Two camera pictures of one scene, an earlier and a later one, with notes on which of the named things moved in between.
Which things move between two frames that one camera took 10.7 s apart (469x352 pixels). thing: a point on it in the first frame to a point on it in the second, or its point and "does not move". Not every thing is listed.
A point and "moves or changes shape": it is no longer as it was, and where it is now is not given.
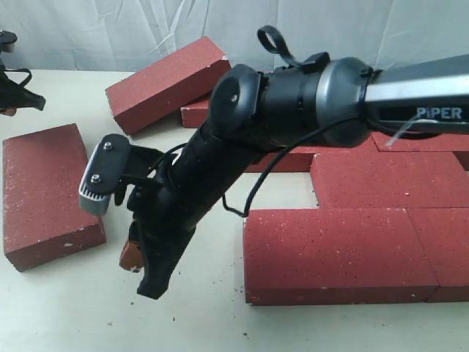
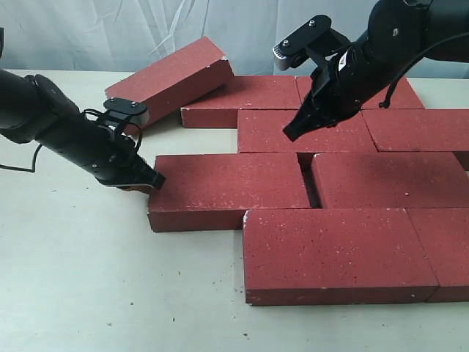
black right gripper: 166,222 to 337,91
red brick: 42,220 to 212,192
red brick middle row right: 423,180 does not move
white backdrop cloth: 121,37 does not move
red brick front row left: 335,257 does not move
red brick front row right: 444,234 does not move
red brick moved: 297,160 moves or changes shape
